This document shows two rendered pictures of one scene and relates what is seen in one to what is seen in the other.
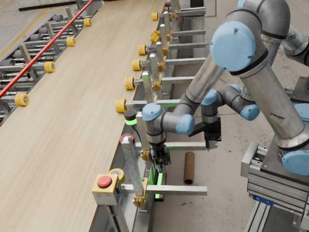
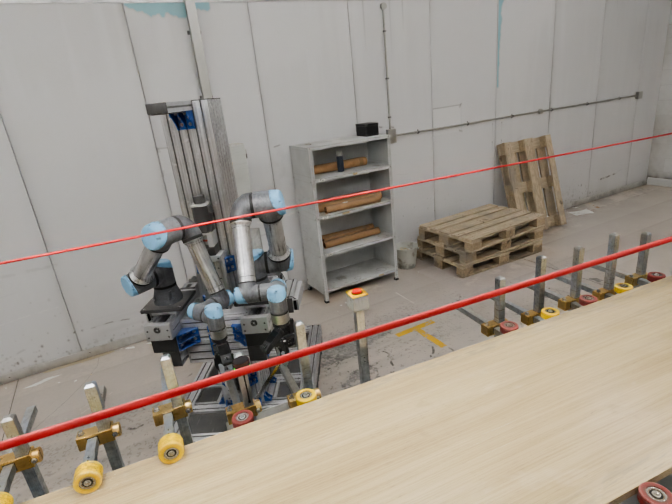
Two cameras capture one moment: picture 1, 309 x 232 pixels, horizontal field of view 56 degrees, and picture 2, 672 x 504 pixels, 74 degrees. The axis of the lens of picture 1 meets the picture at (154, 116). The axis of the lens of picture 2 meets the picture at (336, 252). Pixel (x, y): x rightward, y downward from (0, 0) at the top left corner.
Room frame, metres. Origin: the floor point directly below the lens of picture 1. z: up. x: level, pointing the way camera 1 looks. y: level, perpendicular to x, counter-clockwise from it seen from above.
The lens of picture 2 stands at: (1.59, 1.51, 2.00)
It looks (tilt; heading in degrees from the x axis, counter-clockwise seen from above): 20 degrees down; 236
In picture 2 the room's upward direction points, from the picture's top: 6 degrees counter-clockwise
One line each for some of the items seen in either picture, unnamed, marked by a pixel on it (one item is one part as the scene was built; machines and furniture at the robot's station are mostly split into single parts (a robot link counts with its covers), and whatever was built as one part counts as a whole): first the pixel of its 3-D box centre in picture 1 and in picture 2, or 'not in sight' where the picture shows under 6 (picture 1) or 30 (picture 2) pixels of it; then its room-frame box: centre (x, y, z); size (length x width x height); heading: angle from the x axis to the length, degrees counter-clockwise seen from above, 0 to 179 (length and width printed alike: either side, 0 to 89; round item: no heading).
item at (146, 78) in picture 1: (151, 108); (179, 410); (1.36, 0.01, 0.94); 0.03 x 0.03 x 0.48; 76
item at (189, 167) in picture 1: (189, 167); not in sight; (1.68, -0.22, 0.04); 0.30 x 0.08 x 0.08; 166
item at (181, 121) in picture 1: (179, 120); (273, 290); (0.85, -0.09, 1.22); 0.11 x 0.11 x 0.08; 60
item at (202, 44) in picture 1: (173, 46); not in sight; (2.11, -0.23, 0.95); 0.50 x 0.04 x 0.04; 76
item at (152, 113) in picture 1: (154, 118); (277, 299); (0.89, 0.00, 1.23); 0.09 x 0.08 x 0.11; 60
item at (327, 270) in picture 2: not in sight; (346, 216); (-1.01, -2.08, 0.78); 0.90 x 0.45 x 1.55; 172
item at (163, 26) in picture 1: (166, 54); not in sight; (2.09, -0.17, 0.91); 0.03 x 0.03 x 0.48; 76
